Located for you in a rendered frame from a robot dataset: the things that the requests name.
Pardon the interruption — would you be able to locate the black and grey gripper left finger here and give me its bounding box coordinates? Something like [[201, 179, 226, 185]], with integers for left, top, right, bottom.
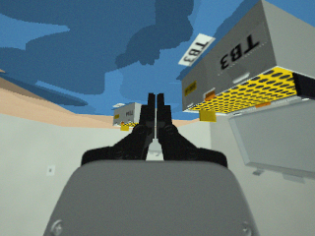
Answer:
[[81, 93, 156, 165]]

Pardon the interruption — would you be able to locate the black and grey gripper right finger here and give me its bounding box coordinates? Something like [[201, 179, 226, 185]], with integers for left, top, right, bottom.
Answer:
[[157, 93, 228, 168]]

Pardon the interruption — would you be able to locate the blue bench mat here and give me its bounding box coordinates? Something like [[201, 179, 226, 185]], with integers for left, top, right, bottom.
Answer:
[[0, 0, 259, 121]]

